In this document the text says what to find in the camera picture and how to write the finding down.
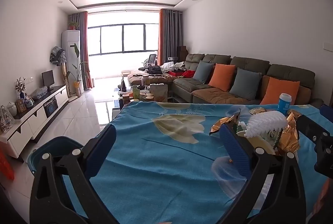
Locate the small black monitor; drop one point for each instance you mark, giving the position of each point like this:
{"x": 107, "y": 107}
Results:
{"x": 48, "y": 79}

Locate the orange cushion near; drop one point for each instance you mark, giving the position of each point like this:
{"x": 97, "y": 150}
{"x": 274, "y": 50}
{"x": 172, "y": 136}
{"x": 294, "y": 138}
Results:
{"x": 276, "y": 87}

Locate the dark green sectional sofa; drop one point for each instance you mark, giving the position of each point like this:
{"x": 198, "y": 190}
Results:
{"x": 188, "y": 90}

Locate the left grey orange curtain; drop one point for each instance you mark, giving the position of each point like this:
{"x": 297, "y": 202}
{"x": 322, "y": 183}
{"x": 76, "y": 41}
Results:
{"x": 79, "y": 22}

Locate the grey-blue cushion far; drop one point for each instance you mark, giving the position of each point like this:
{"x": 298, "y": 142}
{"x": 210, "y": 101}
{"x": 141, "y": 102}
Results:
{"x": 203, "y": 71}

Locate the teal trash bin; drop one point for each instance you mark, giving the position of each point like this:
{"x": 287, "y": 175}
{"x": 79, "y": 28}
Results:
{"x": 56, "y": 147}

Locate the gold foil snack wrapper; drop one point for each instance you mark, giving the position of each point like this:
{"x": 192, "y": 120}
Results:
{"x": 288, "y": 140}

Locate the tall potted plant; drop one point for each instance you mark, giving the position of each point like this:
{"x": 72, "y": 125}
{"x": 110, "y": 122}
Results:
{"x": 74, "y": 68}

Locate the cluttered coffee table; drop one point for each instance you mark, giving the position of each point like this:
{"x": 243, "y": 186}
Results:
{"x": 144, "y": 87}

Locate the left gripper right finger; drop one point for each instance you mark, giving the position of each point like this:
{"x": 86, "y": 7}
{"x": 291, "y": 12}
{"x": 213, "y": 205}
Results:
{"x": 285, "y": 201}

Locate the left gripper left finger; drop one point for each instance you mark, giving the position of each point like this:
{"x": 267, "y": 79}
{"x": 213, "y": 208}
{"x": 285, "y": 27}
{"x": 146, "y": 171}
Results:
{"x": 62, "y": 192}

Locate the grey-blue cushion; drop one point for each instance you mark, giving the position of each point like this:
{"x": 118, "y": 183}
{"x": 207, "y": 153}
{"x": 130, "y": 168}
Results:
{"x": 203, "y": 71}
{"x": 246, "y": 84}

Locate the grey-blue cushion near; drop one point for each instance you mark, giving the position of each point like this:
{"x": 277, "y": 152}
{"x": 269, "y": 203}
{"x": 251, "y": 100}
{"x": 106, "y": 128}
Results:
{"x": 246, "y": 84}

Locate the white standing air conditioner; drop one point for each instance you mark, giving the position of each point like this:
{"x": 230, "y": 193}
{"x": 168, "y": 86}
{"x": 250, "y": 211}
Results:
{"x": 69, "y": 36}

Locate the white black TV cabinet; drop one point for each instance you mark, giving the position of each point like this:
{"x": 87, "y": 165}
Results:
{"x": 32, "y": 123}

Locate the blue white paper cup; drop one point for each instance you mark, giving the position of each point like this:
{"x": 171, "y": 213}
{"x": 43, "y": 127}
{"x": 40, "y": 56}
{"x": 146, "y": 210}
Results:
{"x": 284, "y": 103}

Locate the orange plastic bag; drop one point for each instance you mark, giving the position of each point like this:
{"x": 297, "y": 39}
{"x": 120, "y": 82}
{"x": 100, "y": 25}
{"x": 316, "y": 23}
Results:
{"x": 5, "y": 167}

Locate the orange cushion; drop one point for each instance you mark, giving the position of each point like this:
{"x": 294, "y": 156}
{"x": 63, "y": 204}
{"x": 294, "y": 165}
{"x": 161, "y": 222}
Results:
{"x": 276, "y": 87}
{"x": 222, "y": 76}

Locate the orange cushion far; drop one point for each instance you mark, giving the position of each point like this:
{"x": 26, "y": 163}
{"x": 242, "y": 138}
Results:
{"x": 222, "y": 76}

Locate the right orange grey curtain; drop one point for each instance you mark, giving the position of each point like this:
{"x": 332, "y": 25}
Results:
{"x": 170, "y": 34}

